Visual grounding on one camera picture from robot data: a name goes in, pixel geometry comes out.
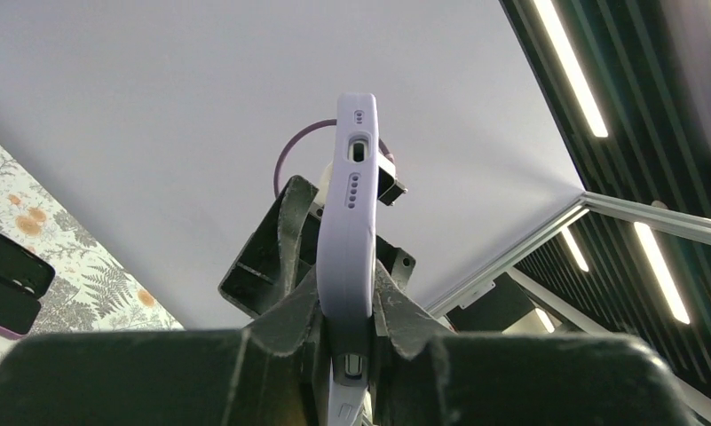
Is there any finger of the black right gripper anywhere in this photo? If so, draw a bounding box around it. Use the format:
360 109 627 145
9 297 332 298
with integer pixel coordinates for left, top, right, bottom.
218 176 320 319
375 236 416 288

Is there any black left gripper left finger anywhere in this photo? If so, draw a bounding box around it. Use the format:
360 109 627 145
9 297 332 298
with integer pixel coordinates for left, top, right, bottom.
0 273 329 425

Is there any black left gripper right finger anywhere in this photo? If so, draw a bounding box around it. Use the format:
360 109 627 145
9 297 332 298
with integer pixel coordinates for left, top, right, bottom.
371 265 695 425

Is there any dark phone case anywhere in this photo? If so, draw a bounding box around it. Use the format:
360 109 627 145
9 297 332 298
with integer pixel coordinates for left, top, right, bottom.
0 280 41 339

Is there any bare black phone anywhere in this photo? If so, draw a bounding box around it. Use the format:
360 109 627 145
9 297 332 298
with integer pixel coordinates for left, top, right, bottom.
0 233 56 299

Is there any floral table mat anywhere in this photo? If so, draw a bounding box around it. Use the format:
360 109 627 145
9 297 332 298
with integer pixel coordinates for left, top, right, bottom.
0 145 182 335

